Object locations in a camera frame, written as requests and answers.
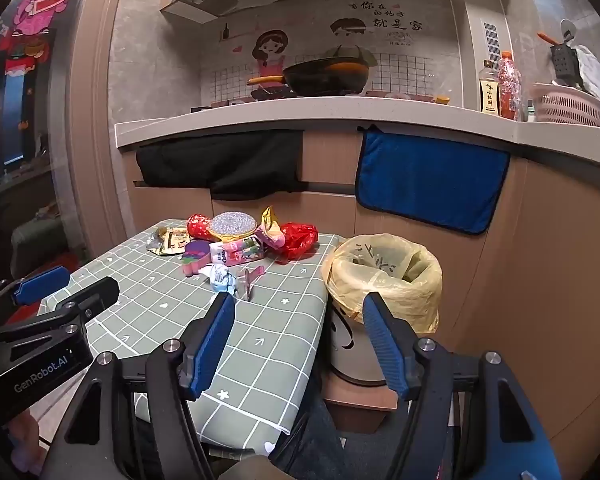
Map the metal box grater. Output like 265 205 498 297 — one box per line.
550 42 589 89

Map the yellow snack packet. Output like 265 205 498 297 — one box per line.
257 205 286 249

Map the person's left hand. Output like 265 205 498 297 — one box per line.
6 409 45 467

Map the white patterned bin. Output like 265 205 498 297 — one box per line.
325 304 397 387

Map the gold snack wrapper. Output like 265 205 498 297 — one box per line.
146 226 191 257

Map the cartoon couple wall sticker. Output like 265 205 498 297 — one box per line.
200 0 429 104

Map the crumpled white blue wrapper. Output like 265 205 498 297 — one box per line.
195 262 241 295

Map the white vented pipe cover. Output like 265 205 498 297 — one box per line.
452 0 511 109

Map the black hanging cloth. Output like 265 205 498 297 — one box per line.
136 130 304 202

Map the pink plastic basket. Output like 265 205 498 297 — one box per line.
531 82 600 129

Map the dark sauce bottle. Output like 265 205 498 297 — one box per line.
478 60 501 114

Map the wooden stool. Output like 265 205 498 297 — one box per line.
322 374 399 434

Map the pink printed packet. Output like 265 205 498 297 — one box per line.
208 237 266 267

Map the festive window sticker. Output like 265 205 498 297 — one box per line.
0 0 92 67

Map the gas stove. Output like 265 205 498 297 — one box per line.
190 87 381 112

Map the red paper cup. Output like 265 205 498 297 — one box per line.
187 213 216 240

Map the blue cloth bag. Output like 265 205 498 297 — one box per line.
355 126 511 235

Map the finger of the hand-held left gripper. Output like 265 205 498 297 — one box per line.
0 266 72 327
0 276 121 356

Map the kitchen counter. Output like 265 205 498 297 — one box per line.
114 95 600 466

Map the white plastic bag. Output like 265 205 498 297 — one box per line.
575 45 600 107

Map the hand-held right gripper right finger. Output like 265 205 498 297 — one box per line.
362 291 563 480

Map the yellow plastic bin bag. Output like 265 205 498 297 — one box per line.
321 234 441 334

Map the purple pink wrapper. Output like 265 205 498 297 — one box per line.
179 240 214 279

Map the pink paper piece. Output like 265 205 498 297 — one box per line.
240 265 266 304

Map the orange-capped plastic bottle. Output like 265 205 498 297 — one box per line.
497 51 524 121

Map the crushed red can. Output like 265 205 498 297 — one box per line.
279 222 320 261

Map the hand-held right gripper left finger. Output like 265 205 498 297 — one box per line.
40 291 237 480

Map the black wok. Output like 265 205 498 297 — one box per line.
247 57 374 97

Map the yellow silver scouring sponge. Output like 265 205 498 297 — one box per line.
209 211 259 242

